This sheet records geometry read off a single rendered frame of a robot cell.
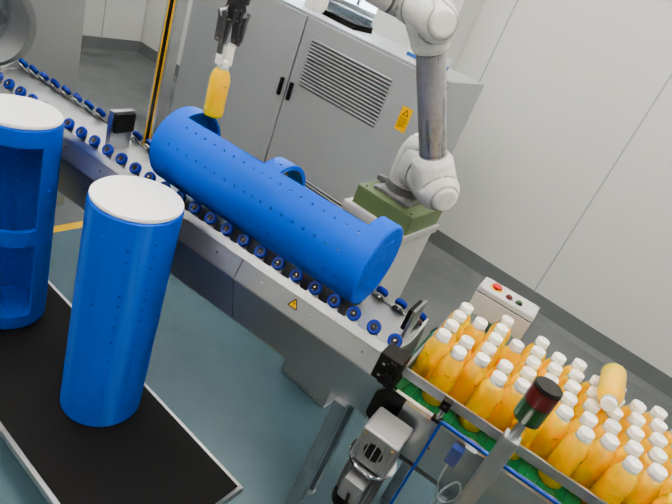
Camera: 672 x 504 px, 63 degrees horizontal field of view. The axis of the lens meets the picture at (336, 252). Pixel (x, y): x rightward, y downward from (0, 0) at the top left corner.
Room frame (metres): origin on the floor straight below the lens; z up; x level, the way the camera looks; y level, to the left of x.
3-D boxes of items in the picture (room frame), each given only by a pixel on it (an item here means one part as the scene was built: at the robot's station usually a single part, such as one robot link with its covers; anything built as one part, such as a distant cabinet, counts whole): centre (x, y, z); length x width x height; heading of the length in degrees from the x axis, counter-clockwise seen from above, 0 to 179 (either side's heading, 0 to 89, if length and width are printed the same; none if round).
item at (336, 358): (1.82, 0.68, 0.79); 2.17 x 0.29 x 0.34; 69
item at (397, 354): (1.24, -0.26, 0.95); 0.10 x 0.07 x 0.10; 159
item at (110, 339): (1.44, 0.62, 0.59); 0.28 x 0.28 x 0.88
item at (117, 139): (1.93, 0.95, 1.00); 0.10 x 0.04 x 0.15; 159
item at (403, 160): (2.18, -0.17, 1.25); 0.18 x 0.16 x 0.22; 26
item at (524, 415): (0.97, -0.52, 1.18); 0.06 x 0.06 x 0.05
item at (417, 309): (1.44, -0.29, 0.99); 0.10 x 0.02 x 0.12; 159
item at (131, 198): (1.44, 0.62, 1.03); 0.28 x 0.28 x 0.01
